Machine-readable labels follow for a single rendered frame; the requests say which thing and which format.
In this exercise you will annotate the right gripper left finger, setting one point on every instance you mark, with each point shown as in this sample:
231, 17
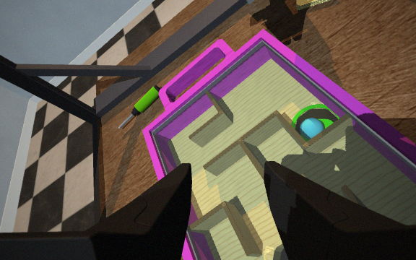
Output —
151, 227

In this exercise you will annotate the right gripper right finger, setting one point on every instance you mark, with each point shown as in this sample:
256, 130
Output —
315, 223

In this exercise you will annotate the green cylinder with dark grey end cap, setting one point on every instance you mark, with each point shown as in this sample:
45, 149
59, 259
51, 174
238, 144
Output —
144, 102

